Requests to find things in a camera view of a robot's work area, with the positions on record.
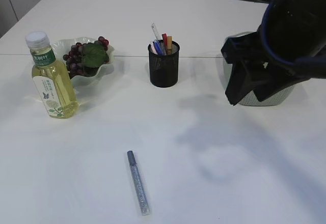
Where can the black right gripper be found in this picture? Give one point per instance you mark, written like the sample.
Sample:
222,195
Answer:
292,48

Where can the blue scissors with sheath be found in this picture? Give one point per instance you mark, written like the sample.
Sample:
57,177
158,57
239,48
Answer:
157,48

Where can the black mesh pen holder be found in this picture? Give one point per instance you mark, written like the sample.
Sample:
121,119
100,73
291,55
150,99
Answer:
163,69

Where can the green tea bottle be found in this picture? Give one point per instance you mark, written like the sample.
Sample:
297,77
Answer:
51,78

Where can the clear plastic ruler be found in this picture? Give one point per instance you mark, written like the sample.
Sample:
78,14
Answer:
155,31

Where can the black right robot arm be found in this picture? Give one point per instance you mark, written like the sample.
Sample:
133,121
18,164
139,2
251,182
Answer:
290,11

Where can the pink scissors with sheath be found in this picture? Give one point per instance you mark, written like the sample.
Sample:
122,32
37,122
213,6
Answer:
153,49

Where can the dark red grape bunch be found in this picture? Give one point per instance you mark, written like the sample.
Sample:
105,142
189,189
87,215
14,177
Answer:
84,59

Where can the light green wavy plate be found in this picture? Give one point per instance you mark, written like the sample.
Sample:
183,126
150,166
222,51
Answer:
63,46

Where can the red marker pen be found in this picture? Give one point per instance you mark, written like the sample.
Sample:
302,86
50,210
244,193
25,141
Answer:
164,38

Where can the gold marker pen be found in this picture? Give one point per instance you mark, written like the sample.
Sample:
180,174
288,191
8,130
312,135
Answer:
169,45

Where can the silver glitter pen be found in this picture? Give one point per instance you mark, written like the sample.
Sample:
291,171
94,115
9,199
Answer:
138,185

